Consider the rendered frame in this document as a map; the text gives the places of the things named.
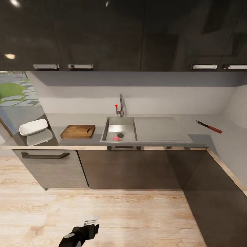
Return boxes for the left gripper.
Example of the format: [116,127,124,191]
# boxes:
[72,224,99,242]

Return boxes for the parer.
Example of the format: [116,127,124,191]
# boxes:
[207,125,222,133]

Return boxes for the cutting board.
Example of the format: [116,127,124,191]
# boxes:
[61,125,96,138]

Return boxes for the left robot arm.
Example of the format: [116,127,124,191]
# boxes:
[58,214,99,247]

